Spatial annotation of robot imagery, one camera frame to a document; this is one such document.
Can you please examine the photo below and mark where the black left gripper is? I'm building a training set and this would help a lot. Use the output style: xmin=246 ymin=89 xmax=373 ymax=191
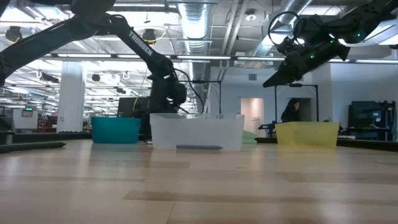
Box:
xmin=149 ymin=73 xmax=187 ymax=114

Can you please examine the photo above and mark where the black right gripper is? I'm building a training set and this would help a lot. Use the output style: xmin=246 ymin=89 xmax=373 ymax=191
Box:
xmin=262 ymin=34 xmax=351 ymax=88

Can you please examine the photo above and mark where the clear translucent plastic bin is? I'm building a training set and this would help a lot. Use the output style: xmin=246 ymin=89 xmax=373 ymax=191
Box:
xmin=149 ymin=113 xmax=246 ymax=152

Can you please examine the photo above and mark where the black pen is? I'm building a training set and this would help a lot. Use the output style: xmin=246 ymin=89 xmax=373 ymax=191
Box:
xmin=0 ymin=141 xmax=67 ymax=154

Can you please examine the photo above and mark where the person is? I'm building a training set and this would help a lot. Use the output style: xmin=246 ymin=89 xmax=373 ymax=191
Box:
xmin=280 ymin=98 xmax=302 ymax=123

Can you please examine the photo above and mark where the black background monitor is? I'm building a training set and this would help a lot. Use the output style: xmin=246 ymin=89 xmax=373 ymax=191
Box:
xmin=116 ymin=96 xmax=150 ymax=119

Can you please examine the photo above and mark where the yellow translucent plastic bin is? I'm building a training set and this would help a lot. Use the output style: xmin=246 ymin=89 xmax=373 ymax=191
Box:
xmin=274 ymin=121 xmax=340 ymax=149

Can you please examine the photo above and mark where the teal plastic bin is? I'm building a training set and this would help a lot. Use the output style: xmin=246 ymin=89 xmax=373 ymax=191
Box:
xmin=91 ymin=116 xmax=142 ymax=144

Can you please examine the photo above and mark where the mint green stapler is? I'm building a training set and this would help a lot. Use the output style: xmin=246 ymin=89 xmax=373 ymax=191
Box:
xmin=242 ymin=130 xmax=257 ymax=145

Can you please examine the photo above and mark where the black equipment rack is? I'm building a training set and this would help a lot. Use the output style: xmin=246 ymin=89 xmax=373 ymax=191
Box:
xmin=347 ymin=100 xmax=398 ymax=141

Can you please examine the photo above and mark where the white square column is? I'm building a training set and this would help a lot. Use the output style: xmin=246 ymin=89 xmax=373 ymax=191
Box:
xmin=56 ymin=60 xmax=86 ymax=134

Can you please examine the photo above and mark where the black gantry frame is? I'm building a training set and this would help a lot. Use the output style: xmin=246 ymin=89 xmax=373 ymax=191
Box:
xmin=274 ymin=83 xmax=320 ymax=123

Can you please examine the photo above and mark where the black left wrist camera cable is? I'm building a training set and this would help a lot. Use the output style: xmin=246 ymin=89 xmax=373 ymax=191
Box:
xmin=173 ymin=68 xmax=205 ymax=114

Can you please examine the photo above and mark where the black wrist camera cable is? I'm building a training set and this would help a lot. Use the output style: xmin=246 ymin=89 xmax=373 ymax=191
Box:
xmin=267 ymin=11 xmax=302 ymax=47
xmin=173 ymin=68 xmax=205 ymax=114

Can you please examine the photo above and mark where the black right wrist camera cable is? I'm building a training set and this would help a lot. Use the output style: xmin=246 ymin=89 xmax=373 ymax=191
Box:
xmin=267 ymin=11 xmax=302 ymax=47

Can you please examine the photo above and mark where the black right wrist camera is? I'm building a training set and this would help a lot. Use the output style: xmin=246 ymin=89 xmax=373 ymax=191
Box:
xmin=298 ymin=14 xmax=326 ymax=38

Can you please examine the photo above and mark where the black aluminium table frame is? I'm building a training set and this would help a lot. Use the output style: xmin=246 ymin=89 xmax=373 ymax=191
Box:
xmin=0 ymin=131 xmax=398 ymax=152

